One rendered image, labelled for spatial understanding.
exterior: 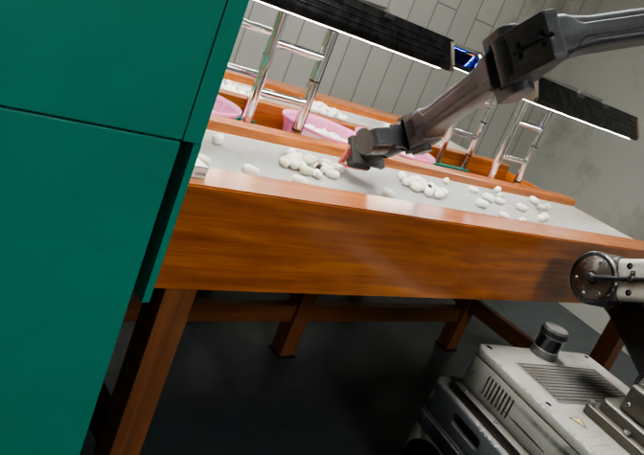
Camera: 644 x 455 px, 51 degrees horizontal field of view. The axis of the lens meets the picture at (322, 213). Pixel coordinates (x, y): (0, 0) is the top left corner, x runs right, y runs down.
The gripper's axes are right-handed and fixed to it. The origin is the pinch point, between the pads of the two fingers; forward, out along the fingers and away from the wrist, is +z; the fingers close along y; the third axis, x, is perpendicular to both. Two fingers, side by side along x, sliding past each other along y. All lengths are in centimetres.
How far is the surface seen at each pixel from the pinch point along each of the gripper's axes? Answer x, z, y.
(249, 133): -6.1, 8.3, 20.4
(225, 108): -19.2, 24.8, 15.7
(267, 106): -27.2, 32.9, -4.2
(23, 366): 45, -9, 74
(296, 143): -6.3, 8.1, 6.8
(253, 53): -107, 133, -74
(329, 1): -25.0, -21.5, 20.7
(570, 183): -54, 81, -266
